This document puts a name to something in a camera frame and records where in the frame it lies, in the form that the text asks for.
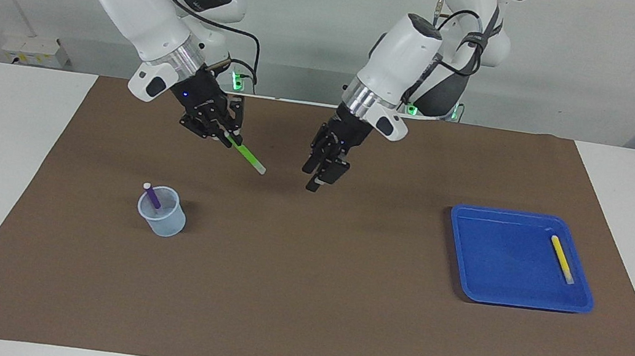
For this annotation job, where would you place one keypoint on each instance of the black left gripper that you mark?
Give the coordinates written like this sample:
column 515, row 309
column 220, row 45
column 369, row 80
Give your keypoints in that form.
column 343, row 138

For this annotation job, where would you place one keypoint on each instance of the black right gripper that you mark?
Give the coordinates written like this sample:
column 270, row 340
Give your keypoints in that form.
column 204, row 103

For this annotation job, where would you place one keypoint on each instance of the green marker pen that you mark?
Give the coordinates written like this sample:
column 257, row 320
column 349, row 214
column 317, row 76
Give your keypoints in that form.
column 249, row 158

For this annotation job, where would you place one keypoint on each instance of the purple marker pen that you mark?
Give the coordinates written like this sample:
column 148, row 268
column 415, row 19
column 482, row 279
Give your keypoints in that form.
column 152, row 197

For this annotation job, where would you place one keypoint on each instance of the yellow marker pen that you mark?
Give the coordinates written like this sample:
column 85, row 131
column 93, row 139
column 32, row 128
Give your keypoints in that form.
column 561, row 257

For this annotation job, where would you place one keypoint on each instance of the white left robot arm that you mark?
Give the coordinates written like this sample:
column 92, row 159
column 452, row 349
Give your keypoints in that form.
column 399, row 59

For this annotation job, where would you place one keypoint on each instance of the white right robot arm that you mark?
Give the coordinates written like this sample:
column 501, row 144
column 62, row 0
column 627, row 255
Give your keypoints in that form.
column 137, row 3

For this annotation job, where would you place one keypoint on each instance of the translucent plastic cup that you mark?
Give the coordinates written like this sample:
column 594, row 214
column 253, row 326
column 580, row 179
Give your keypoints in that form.
column 165, row 225

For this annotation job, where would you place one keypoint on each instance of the brown table mat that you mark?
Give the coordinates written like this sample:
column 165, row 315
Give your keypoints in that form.
column 300, row 300

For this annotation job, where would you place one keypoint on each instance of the blue plastic tray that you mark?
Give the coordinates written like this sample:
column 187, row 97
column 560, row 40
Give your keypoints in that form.
column 465, row 273

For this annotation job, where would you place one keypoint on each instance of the white power strip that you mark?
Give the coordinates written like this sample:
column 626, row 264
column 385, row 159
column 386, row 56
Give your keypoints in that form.
column 31, row 48

